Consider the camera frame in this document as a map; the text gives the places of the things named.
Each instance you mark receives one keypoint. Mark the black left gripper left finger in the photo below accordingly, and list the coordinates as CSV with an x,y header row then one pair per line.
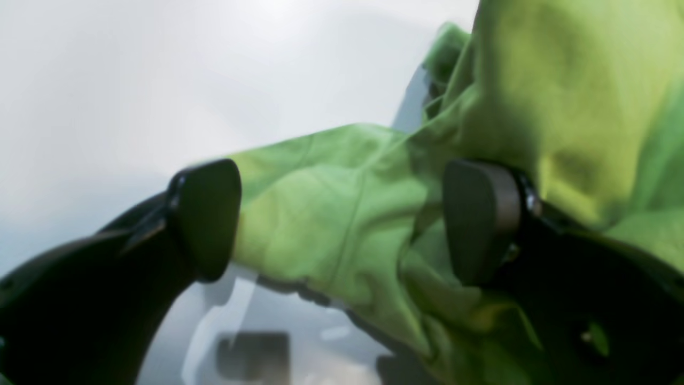
x,y
87,311

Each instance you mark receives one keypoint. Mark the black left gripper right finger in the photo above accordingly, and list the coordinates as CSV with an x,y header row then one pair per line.
x,y
604,312

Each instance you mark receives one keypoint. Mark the olive green t-shirt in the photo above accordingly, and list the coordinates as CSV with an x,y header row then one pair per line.
x,y
584,96

